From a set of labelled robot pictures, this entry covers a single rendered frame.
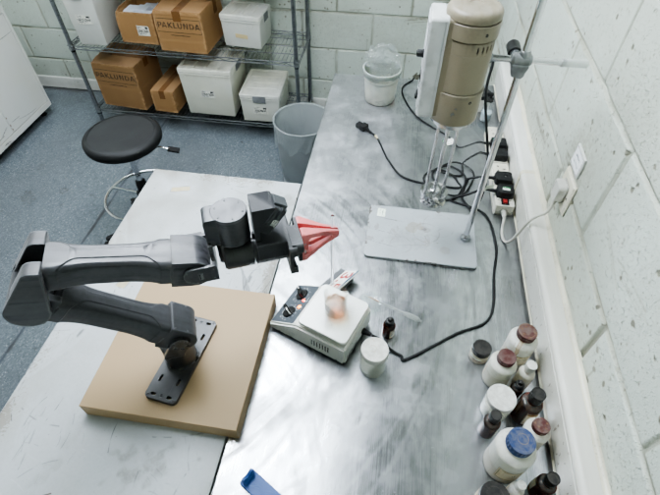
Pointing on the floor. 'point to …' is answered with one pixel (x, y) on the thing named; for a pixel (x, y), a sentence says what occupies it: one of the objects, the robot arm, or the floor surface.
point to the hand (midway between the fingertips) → (334, 232)
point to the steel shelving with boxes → (258, 27)
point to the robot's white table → (23, 446)
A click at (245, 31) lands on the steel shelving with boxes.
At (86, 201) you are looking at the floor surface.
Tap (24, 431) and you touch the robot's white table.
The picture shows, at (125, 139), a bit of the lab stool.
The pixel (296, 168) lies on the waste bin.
